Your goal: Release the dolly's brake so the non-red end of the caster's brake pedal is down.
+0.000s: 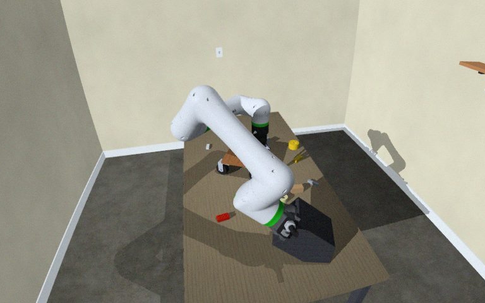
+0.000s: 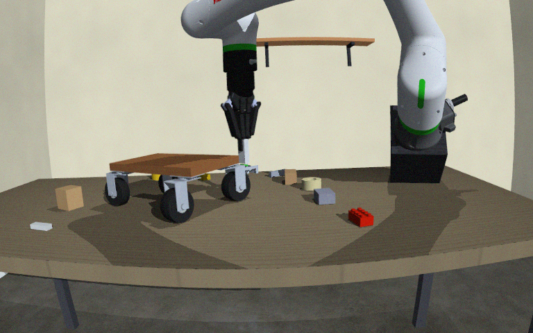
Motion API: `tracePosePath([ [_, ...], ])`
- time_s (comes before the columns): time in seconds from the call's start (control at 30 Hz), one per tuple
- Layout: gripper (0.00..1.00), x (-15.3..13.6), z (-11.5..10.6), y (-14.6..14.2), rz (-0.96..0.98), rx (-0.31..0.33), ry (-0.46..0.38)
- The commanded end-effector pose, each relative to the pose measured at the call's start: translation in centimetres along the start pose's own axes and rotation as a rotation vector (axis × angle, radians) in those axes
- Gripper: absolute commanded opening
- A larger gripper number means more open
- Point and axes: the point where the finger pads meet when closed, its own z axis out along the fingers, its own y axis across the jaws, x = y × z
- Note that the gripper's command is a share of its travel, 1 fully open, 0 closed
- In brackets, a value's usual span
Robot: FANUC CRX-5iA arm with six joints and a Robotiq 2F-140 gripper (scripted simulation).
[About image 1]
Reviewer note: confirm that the grey rectangular bar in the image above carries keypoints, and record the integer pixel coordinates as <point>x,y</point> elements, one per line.
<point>313,183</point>

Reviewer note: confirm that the wooden dolly with black caster wheels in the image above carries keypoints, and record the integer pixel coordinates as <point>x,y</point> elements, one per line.
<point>229,159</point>

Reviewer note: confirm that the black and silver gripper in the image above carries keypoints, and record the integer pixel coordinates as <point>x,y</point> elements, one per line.
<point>263,140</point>

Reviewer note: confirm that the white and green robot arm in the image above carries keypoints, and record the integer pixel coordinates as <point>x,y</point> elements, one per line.
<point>259,197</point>

